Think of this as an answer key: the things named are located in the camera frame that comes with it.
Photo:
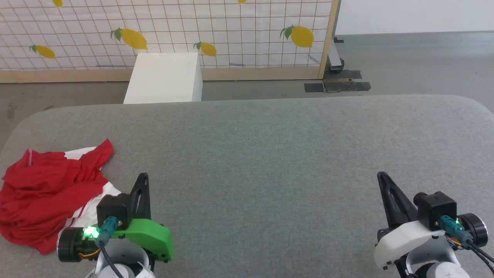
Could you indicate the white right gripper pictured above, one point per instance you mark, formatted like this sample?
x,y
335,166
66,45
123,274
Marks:
x,y
405,237

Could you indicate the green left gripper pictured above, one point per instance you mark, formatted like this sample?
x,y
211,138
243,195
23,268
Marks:
x,y
152,235

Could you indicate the red and white basketball jersey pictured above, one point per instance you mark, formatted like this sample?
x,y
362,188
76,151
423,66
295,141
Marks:
x,y
38,193

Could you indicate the white box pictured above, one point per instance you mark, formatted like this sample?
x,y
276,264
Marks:
x,y
164,77

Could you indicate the black floor tape patch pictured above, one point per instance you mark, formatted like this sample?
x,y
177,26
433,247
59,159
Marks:
x,y
347,87
345,74

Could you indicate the grey fabric sofa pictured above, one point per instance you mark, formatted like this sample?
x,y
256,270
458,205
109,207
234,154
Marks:
x,y
270,162

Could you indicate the grey metal partition foot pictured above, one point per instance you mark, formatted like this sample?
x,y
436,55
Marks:
x,y
335,58

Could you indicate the lemon print partition screen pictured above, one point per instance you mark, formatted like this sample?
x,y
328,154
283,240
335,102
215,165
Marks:
x,y
173,27

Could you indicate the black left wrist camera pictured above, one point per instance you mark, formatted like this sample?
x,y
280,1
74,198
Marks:
x,y
114,208

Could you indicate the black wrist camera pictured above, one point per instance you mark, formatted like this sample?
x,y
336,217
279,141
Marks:
x,y
436,208
114,208

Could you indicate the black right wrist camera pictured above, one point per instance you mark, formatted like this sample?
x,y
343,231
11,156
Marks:
x,y
436,208

